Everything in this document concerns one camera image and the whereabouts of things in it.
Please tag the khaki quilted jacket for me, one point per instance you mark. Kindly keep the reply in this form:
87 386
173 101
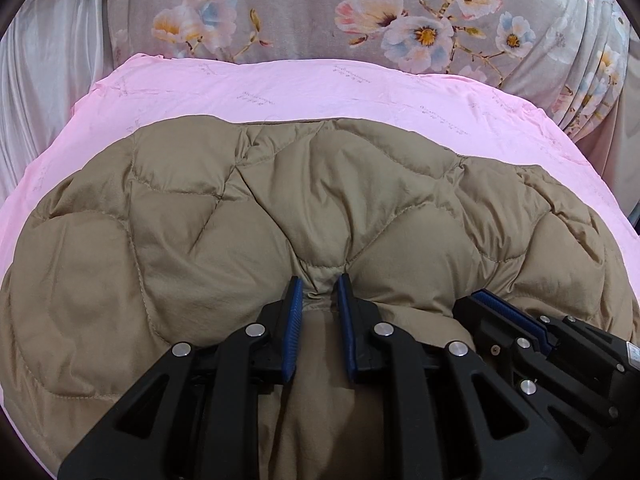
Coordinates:
200 240

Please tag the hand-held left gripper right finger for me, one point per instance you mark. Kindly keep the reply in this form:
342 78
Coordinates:
346 330

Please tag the grey floral cloth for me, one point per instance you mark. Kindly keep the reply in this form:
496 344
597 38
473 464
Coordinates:
300 10

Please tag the pink bed sheet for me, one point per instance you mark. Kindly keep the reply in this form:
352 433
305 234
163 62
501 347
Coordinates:
300 90

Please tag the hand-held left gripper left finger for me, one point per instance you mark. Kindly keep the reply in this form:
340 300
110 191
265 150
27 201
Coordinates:
292 330

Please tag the white satin curtain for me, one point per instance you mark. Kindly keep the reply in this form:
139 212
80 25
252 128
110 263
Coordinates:
50 60

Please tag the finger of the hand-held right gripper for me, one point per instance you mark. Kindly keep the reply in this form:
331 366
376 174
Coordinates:
510 312
500 340

